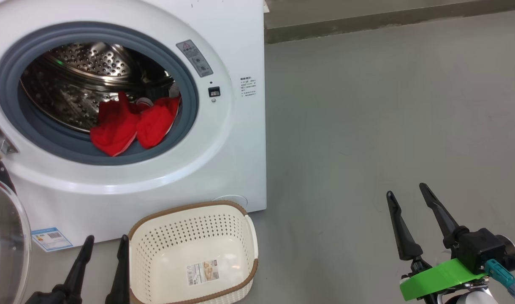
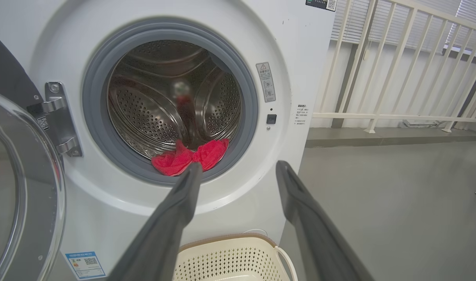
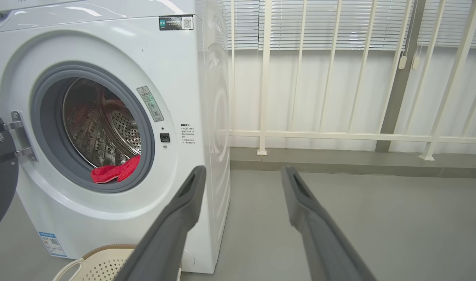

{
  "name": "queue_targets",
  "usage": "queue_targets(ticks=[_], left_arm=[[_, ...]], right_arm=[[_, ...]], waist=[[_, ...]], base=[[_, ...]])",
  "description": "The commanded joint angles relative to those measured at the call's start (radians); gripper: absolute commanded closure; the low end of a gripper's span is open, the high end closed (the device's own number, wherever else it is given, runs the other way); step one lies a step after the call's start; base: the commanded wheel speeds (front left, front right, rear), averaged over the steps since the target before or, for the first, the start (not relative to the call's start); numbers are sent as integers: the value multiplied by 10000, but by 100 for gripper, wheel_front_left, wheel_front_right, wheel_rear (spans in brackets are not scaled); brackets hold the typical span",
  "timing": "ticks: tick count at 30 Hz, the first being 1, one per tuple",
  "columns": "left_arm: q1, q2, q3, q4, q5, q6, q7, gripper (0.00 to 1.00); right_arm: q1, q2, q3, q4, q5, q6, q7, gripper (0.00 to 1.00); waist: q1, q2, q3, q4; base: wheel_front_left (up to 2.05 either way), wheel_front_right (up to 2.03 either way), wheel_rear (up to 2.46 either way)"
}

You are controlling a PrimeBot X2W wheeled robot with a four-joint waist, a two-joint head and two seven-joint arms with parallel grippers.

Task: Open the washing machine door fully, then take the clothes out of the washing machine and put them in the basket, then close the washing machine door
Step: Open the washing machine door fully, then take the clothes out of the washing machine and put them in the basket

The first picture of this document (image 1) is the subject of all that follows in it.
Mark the cream perforated basket brown rim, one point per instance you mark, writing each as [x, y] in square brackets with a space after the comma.
[223, 223]

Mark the white front-load washing machine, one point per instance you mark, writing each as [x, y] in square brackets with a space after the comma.
[240, 147]

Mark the washing machine glass door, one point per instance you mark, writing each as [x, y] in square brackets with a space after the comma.
[12, 261]

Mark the small printed text sticker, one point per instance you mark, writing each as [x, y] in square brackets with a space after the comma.
[248, 87]

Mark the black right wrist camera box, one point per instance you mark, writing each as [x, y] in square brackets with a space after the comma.
[481, 249]

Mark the grey warning sticker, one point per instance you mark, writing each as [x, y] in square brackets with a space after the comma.
[194, 59]

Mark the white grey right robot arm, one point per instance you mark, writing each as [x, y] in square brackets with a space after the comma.
[472, 299]

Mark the printed product label sticker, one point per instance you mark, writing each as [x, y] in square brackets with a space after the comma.
[202, 272]

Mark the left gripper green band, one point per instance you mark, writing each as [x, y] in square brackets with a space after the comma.
[55, 297]

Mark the blue energy label sticker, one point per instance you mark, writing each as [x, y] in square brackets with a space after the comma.
[52, 240]

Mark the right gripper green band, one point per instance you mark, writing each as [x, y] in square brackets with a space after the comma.
[443, 278]

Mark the red and white garment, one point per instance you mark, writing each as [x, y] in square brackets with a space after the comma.
[114, 131]

